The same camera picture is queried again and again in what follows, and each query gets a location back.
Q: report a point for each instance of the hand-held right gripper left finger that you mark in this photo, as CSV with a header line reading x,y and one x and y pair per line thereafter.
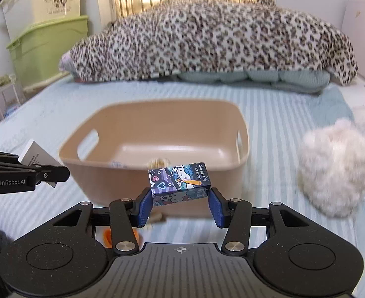
x,y
143,208

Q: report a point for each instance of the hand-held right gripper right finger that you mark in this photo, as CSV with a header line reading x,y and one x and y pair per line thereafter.
x,y
216,209

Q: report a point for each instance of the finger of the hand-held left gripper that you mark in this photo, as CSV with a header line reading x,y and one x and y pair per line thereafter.
x,y
56,173

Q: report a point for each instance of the white box with label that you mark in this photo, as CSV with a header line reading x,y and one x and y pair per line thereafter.
x,y
36,153

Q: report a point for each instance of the beige plastic basket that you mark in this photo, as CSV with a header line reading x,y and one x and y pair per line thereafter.
x,y
114,177

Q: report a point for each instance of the cartoon print small box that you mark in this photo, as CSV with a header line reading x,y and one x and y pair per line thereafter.
x,y
179,181

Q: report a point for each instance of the orange plastic item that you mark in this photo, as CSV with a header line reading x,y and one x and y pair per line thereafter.
x,y
106,236

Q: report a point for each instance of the striped light-blue bed sheet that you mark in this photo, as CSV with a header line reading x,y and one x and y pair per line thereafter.
x,y
278,124

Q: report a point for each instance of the lavender pillow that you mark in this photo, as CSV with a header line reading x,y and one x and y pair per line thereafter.
x,y
65,63

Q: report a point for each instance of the green plastic storage box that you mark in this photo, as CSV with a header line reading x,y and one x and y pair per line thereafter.
x,y
46,49

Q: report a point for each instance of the white fluffy plush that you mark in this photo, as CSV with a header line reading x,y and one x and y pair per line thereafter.
x,y
334,167

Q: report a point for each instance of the teal quilted pillow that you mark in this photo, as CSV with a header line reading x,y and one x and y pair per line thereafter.
x,y
250,79

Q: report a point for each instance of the leopard print blanket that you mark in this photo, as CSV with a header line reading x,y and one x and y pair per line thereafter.
x,y
207,40

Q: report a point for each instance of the cream plastic storage box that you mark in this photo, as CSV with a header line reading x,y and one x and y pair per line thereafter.
x,y
36,3

